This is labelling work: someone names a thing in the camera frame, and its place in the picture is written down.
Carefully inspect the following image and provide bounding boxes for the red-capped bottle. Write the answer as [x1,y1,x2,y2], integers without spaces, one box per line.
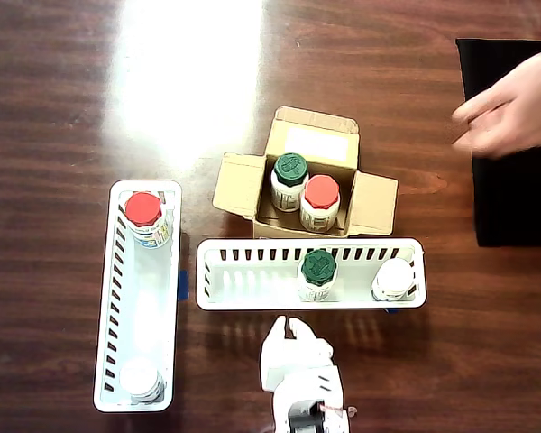
[124,191,172,249]
[298,174,342,233]

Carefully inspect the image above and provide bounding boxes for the cardboard box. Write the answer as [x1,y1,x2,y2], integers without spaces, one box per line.
[211,106,399,240]

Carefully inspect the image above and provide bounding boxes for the green-capped bottle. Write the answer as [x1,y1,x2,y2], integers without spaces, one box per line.
[296,248,340,303]
[270,152,310,213]

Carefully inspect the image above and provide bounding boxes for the white slotted plastic tray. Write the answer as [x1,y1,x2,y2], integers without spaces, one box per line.
[92,179,183,413]
[194,237,429,313]

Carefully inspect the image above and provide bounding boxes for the white-capped bottle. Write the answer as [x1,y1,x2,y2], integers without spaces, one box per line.
[118,356,166,404]
[371,257,418,303]

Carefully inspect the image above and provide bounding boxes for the person's bare hand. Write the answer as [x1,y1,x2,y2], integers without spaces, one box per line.
[451,50,541,160]

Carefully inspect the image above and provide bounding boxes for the black mat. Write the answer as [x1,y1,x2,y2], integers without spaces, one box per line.
[454,38,541,249]

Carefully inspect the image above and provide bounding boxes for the thin red servo wire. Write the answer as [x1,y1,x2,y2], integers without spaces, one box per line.
[324,403,359,419]

